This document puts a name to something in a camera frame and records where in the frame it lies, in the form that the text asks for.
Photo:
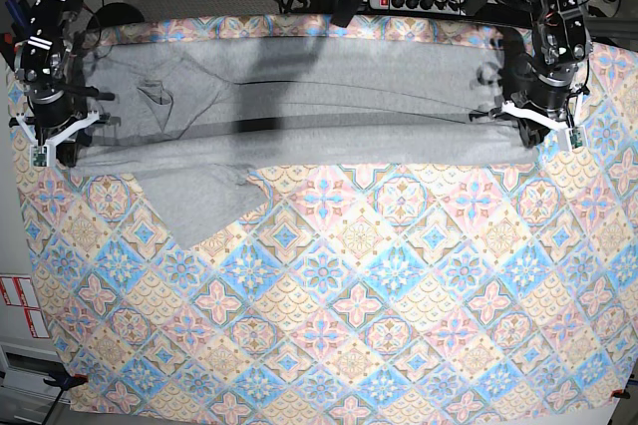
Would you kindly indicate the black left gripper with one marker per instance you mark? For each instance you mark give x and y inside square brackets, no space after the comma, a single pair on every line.
[547,90]

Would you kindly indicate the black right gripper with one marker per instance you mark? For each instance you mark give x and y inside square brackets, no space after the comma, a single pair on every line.
[54,111]

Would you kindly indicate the grey T-shirt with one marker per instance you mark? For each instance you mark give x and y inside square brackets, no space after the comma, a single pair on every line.
[194,119]

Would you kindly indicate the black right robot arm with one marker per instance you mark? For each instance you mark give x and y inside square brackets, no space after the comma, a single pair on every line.
[42,61]

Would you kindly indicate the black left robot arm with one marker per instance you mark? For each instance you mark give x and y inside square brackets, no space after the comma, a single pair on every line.
[559,39]

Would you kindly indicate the black orange clamp top left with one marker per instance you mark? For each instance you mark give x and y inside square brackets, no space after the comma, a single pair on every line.
[12,41]

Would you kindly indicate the black orange clamp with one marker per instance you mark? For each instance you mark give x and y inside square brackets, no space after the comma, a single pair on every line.
[64,381]
[12,41]

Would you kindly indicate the red white labels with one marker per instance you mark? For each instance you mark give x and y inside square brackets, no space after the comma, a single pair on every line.
[18,291]

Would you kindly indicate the patterned colourful tablecloth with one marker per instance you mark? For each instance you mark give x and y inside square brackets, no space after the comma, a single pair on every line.
[375,293]

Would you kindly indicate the white power strip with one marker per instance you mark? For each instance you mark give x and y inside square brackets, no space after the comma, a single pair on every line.
[450,7]

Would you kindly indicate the black orange clamp bottom left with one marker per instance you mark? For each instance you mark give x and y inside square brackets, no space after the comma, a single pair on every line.
[64,381]

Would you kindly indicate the orange clamp bottom right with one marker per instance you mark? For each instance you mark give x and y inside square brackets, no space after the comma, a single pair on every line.
[621,394]

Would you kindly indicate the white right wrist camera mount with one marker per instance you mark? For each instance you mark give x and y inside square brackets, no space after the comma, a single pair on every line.
[45,156]

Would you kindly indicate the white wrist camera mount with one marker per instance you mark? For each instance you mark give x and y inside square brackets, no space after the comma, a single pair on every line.
[45,156]
[570,135]

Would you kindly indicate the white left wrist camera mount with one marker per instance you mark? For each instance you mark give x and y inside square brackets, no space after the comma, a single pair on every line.
[570,135]

